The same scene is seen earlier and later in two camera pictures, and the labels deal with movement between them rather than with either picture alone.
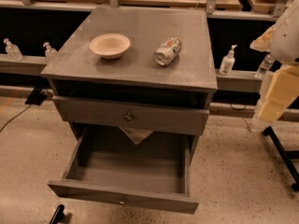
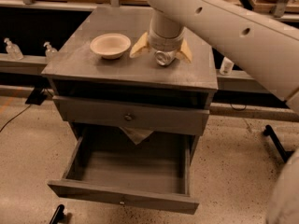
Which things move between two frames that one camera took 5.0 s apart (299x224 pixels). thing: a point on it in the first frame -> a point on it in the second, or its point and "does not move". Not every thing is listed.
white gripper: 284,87 -> 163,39
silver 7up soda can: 167,51 does not move
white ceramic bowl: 109,45 does not move
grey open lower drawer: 106,164 does not move
